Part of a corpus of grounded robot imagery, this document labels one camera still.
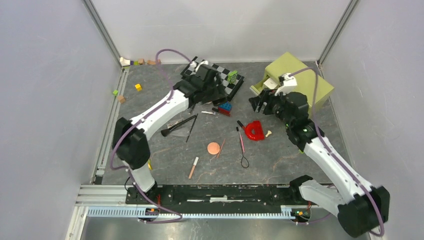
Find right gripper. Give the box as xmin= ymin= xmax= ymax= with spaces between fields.
xmin=249 ymin=87 xmax=293 ymax=128

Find white cube box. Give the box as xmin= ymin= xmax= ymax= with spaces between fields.
xmin=263 ymin=77 xmax=279 ymax=90

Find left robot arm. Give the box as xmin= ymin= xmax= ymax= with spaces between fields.
xmin=110 ymin=63 xmax=227 ymax=204

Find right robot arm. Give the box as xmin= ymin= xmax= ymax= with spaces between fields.
xmin=248 ymin=83 xmax=390 ymax=238

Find blue red toy brick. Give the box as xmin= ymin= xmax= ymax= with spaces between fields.
xmin=218 ymin=102 xmax=233 ymax=115

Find small silver white tube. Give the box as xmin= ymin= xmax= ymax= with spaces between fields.
xmin=201 ymin=111 xmax=216 ymax=115

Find black white chessboard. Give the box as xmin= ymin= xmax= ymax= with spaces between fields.
xmin=180 ymin=61 xmax=245 ymax=102

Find green toy figure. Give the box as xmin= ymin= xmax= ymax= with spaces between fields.
xmin=227 ymin=70 xmax=238 ymax=84

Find green drawer cabinet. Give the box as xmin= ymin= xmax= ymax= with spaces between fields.
xmin=250 ymin=52 xmax=334 ymax=112

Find white chess pawn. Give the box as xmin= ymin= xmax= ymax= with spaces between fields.
xmin=265 ymin=130 xmax=272 ymax=138

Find thin pink lip pencil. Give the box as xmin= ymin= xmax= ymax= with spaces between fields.
xmin=216 ymin=138 xmax=226 ymax=159

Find red toy magnet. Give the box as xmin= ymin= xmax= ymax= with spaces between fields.
xmin=244 ymin=120 xmax=265 ymax=141

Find round peach powder puff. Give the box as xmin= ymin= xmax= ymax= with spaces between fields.
xmin=207 ymin=142 xmax=221 ymax=155

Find clear plastic wrapper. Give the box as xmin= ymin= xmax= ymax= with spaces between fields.
xmin=169 ymin=121 xmax=190 ymax=137

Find large black powder brush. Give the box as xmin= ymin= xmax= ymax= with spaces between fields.
xmin=160 ymin=115 xmax=197 ymax=137

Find small wooden cube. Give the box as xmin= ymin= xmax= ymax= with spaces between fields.
xmin=117 ymin=95 xmax=126 ymax=104

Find yellow number toy block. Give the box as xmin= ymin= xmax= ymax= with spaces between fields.
xmin=147 ymin=159 xmax=153 ymax=170

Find wooden blocks in corner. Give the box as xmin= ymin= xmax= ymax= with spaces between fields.
xmin=119 ymin=56 xmax=161 ymax=68

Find black wire loop tool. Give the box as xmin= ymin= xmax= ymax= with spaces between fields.
xmin=240 ymin=149 xmax=250 ymax=169

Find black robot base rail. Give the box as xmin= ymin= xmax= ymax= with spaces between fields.
xmin=146 ymin=184 xmax=315 ymax=214

